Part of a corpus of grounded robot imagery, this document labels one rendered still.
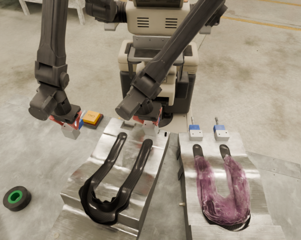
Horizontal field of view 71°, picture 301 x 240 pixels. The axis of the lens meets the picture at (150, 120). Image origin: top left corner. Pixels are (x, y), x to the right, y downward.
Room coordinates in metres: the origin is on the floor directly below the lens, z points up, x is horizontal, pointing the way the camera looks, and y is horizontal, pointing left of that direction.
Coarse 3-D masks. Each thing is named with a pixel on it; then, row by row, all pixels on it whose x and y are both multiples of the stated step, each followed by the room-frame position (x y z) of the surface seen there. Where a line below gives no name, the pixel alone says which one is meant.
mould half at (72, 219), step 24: (120, 120) 0.60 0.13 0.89; (168, 144) 0.53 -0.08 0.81; (96, 168) 0.37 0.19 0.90; (120, 168) 0.37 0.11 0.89; (144, 168) 0.38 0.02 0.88; (72, 192) 0.27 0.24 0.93; (96, 192) 0.26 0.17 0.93; (144, 192) 0.27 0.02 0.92; (72, 216) 0.22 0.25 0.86; (120, 216) 0.20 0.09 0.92; (144, 216) 0.22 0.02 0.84
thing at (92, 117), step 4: (88, 112) 0.70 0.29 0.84; (92, 112) 0.70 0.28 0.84; (96, 112) 0.70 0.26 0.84; (84, 116) 0.67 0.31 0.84; (88, 116) 0.67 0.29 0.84; (92, 116) 0.67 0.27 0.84; (96, 116) 0.67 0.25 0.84; (84, 120) 0.65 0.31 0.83; (88, 120) 0.65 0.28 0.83; (92, 120) 0.64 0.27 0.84; (96, 120) 0.66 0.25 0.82
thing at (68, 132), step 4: (84, 112) 0.60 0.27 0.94; (80, 120) 0.55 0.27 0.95; (64, 124) 0.52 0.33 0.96; (80, 124) 0.54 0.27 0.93; (60, 128) 0.50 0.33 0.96; (64, 128) 0.50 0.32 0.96; (68, 128) 0.50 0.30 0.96; (72, 128) 0.50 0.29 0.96; (80, 128) 0.53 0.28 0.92; (64, 132) 0.50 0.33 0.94; (68, 132) 0.49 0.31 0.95; (72, 132) 0.49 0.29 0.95; (76, 132) 0.50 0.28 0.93; (68, 136) 0.49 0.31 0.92; (72, 136) 0.49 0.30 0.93; (76, 136) 0.49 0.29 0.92
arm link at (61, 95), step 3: (57, 93) 0.49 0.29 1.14; (60, 93) 0.50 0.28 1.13; (63, 93) 0.51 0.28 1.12; (54, 96) 0.49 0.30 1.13; (57, 96) 0.49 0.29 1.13; (60, 96) 0.50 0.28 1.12; (63, 96) 0.51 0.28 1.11; (66, 96) 0.52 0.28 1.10; (57, 99) 0.49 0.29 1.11; (60, 99) 0.49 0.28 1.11; (63, 99) 0.50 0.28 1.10; (57, 102) 0.49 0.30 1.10
